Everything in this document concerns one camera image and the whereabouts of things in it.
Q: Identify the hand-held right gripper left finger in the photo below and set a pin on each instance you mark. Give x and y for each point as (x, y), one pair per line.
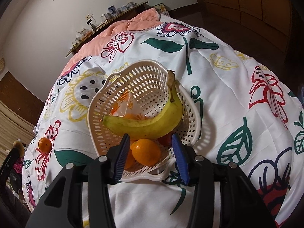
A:
(122, 156)

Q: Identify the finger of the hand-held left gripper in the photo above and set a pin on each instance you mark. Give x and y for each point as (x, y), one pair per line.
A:
(9, 160)

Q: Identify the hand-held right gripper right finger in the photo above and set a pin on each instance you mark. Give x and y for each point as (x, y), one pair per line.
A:
(179, 156)

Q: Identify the half hidden orange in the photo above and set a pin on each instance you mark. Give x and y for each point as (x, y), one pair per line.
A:
(129, 160)

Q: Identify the red round fruit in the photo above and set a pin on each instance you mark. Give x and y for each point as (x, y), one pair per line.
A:
(165, 140)

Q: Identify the large orange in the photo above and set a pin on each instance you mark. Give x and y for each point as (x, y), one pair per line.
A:
(146, 152)

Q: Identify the small tangerine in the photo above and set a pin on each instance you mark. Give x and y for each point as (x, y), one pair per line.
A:
(45, 145)

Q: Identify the yellow banana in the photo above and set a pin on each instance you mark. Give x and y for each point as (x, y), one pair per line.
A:
(152, 123)

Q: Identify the orange snack packet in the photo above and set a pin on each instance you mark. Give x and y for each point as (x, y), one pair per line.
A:
(123, 109)

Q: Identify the white plastic basket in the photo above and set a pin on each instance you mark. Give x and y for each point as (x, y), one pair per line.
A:
(147, 85)

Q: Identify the beige curtain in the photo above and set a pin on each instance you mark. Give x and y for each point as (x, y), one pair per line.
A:
(11, 128)

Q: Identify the floral printed cloth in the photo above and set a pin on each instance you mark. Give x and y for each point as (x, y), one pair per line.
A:
(237, 111)

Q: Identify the pink blanket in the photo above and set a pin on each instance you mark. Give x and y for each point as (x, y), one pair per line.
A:
(114, 33)

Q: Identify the wooden sideboard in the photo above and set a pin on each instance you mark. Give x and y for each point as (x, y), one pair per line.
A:
(95, 32)

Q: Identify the blue white box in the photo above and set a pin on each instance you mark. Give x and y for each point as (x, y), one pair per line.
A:
(111, 10)

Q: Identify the yellow cardboard box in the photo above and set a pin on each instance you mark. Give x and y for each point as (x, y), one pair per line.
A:
(161, 7)

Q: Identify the wooden wardrobe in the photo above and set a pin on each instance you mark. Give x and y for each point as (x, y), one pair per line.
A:
(256, 9)

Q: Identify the white wall device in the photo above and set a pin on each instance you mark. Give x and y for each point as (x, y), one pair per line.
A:
(89, 17)

